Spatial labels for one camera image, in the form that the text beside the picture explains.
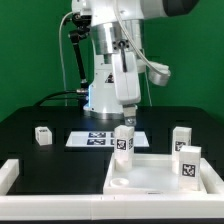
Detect white cable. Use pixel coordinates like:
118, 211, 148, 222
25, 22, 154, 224
58, 11, 75, 107

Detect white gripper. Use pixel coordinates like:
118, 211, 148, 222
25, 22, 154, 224
111, 52, 141, 126

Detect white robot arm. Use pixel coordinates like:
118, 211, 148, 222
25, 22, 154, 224
71, 0, 199, 126

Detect camera on black mount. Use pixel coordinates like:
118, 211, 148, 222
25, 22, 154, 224
68, 13, 92, 89

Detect black cables at base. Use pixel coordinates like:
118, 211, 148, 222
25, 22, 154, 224
33, 87, 89, 108

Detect white U-shaped obstacle fence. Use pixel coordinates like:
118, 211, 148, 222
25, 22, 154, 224
0, 159, 224, 221

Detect white square tabletop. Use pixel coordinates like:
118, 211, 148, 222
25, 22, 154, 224
103, 154, 207, 194

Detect white marker base plate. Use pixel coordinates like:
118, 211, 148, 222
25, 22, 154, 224
66, 131, 149, 147

